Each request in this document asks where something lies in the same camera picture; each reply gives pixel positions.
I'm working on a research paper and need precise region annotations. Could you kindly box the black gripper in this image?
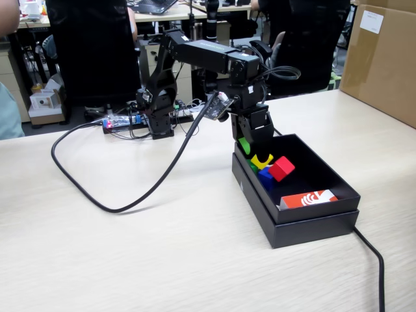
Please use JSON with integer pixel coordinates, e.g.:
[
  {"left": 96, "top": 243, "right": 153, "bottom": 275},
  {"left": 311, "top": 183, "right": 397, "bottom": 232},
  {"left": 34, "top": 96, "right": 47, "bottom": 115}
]
[{"left": 228, "top": 80, "right": 274, "bottom": 163}]

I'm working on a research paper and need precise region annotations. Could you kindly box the yellow wooden cube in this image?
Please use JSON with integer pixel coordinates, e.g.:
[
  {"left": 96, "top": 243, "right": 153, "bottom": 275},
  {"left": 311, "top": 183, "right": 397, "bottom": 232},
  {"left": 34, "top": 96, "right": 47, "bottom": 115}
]
[{"left": 250, "top": 153, "right": 274, "bottom": 172}]

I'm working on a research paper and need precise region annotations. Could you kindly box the blue wooden cube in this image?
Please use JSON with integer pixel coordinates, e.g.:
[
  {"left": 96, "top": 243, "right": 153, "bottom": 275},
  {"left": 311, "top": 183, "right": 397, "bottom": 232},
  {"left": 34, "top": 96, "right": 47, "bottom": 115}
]
[{"left": 258, "top": 166, "right": 278, "bottom": 191}]

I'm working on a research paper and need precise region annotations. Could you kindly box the red wooden cube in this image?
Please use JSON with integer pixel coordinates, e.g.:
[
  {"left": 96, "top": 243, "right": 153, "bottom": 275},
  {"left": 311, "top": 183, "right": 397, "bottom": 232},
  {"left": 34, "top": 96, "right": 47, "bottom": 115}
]
[{"left": 268, "top": 155, "right": 296, "bottom": 183}]

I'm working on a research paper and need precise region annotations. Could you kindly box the bare forearm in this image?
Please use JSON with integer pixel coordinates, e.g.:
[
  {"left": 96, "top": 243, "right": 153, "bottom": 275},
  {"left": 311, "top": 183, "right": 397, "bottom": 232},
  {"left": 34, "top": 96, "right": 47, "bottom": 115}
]
[{"left": 0, "top": 0, "right": 21, "bottom": 36}]

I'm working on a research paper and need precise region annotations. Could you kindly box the black box tray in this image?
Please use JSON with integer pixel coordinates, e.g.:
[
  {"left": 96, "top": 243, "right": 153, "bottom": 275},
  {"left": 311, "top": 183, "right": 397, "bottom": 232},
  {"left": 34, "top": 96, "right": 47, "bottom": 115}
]
[{"left": 233, "top": 132, "right": 361, "bottom": 225}]

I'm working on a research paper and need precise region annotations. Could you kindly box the black open box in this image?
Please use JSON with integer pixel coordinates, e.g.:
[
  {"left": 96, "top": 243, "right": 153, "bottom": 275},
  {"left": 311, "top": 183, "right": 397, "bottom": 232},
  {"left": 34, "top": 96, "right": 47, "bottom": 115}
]
[{"left": 231, "top": 152, "right": 360, "bottom": 250}]

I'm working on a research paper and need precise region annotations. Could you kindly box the large brown cardboard box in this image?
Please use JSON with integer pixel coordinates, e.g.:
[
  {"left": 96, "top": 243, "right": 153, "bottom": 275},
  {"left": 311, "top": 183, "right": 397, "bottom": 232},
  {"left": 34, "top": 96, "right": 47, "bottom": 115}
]
[{"left": 339, "top": 0, "right": 416, "bottom": 129}]

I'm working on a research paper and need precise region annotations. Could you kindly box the white product box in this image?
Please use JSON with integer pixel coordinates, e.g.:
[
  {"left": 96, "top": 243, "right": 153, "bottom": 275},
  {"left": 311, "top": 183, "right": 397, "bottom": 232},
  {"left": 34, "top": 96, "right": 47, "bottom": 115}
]
[{"left": 29, "top": 92, "right": 62, "bottom": 111}]

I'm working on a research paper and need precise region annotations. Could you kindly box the green patterned bag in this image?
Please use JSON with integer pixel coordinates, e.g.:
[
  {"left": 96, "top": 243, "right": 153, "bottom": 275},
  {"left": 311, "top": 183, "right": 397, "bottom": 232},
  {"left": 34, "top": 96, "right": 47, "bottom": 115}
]
[{"left": 327, "top": 71, "right": 342, "bottom": 92}]

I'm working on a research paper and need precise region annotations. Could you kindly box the seated person with bare legs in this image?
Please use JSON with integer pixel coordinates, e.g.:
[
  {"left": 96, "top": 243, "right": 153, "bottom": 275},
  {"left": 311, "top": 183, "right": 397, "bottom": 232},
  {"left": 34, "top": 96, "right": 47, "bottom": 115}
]
[{"left": 271, "top": 31, "right": 287, "bottom": 66}]

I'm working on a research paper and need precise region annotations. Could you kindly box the black office chair with armrest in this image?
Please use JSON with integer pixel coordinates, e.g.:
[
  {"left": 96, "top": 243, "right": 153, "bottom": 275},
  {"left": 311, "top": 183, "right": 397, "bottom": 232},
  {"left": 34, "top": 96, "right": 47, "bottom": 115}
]
[{"left": 250, "top": 0, "right": 352, "bottom": 99}]

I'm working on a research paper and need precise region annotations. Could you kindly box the black articulated stand pole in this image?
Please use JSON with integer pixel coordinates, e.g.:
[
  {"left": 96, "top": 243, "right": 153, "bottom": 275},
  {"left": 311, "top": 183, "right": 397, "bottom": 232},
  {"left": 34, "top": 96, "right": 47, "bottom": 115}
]
[{"left": 203, "top": 0, "right": 220, "bottom": 102}]

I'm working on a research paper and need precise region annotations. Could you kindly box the motor controller board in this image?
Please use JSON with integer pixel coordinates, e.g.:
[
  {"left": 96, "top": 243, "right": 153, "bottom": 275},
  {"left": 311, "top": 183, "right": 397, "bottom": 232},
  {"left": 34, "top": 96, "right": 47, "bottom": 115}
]
[{"left": 102, "top": 114, "right": 144, "bottom": 131}]

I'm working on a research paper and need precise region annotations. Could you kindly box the wooden office desk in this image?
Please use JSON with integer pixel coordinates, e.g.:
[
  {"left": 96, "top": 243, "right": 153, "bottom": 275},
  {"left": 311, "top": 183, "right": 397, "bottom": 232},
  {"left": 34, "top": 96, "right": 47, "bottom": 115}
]
[
  {"left": 133, "top": 3, "right": 253, "bottom": 23},
  {"left": 18, "top": 13, "right": 51, "bottom": 31}
]

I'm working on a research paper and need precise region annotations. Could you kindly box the black laptop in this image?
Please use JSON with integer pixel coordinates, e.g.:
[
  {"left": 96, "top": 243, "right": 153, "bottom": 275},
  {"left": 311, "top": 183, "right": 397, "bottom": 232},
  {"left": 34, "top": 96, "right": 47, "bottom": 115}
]
[{"left": 126, "top": 0, "right": 179, "bottom": 16}]

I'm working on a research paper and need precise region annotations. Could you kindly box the black high-back office chair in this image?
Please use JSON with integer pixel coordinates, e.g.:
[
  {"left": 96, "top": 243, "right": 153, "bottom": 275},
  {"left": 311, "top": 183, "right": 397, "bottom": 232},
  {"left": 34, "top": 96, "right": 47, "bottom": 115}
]
[{"left": 45, "top": 0, "right": 141, "bottom": 122}]

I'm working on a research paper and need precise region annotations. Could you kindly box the white cardboard carton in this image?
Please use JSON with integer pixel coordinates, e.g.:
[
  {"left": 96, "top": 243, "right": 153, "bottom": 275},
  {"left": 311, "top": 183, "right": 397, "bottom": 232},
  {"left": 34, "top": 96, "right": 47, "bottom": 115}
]
[{"left": 27, "top": 106, "right": 68, "bottom": 126}]

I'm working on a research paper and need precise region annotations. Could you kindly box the person in teal shirt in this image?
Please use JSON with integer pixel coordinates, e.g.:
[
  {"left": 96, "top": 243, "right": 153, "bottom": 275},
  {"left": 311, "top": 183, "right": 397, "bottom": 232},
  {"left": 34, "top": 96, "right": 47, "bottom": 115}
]
[{"left": 0, "top": 81, "right": 26, "bottom": 140}]

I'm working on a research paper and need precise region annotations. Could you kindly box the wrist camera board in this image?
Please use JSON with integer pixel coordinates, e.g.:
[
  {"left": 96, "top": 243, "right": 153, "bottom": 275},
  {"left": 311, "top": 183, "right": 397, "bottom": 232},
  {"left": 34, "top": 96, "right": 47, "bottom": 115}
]
[{"left": 204, "top": 92, "right": 235, "bottom": 124}]

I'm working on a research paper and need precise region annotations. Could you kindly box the thick black camera cable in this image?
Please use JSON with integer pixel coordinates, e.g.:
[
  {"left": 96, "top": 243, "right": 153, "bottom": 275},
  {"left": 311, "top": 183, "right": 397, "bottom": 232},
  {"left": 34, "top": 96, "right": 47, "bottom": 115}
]
[{"left": 51, "top": 100, "right": 215, "bottom": 214}]

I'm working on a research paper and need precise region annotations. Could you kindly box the thick black table cable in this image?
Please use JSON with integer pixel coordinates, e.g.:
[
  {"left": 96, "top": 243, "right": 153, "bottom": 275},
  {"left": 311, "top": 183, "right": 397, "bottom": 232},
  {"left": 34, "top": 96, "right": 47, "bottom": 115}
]
[{"left": 272, "top": 127, "right": 386, "bottom": 312}]

